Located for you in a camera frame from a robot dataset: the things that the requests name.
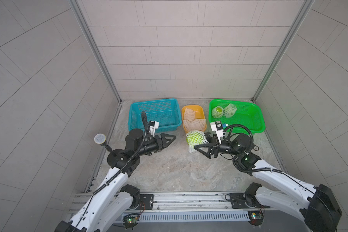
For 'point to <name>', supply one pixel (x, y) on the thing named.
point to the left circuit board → (130, 220)
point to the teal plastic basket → (166, 112)
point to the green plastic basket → (249, 114)
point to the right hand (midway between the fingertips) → (197, 147)
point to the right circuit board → (256, 218)
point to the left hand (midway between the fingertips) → (175, 140)
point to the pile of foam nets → (191, 123)
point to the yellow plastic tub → (199, 113)
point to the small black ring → (258, 149)
